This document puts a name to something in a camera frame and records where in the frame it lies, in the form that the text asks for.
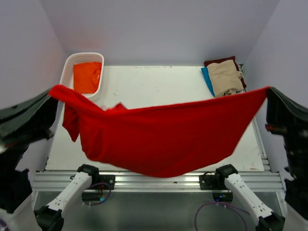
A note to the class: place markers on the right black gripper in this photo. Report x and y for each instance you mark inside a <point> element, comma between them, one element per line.
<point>278,116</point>

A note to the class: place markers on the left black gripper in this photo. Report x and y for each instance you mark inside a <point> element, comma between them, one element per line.
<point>28,119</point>

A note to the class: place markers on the red t shirt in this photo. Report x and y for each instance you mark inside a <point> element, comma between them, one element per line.
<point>159,141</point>

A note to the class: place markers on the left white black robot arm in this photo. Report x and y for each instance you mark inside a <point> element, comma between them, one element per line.
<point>16,212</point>

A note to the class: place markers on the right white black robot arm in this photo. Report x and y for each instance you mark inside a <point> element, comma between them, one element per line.
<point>296,195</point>

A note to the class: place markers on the white plastic basket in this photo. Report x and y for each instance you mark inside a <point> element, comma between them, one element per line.
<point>67,78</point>

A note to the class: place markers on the beige folded t shirt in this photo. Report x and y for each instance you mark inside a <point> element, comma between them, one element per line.
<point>225,78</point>

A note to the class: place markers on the orange t shirt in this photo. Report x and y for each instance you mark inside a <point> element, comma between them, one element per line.
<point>87,77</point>

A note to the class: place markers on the blue folded t shirt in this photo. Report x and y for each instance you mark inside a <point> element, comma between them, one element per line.
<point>207,80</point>

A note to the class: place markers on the aluminium mounting rail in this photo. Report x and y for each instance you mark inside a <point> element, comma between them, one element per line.
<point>56,181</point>

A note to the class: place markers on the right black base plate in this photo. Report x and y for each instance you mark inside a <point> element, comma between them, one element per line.
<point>210,181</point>

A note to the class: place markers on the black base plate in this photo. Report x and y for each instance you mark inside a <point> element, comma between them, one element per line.
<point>210,181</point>
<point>108,179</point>

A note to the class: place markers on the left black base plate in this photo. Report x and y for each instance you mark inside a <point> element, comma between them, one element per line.
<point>108,179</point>

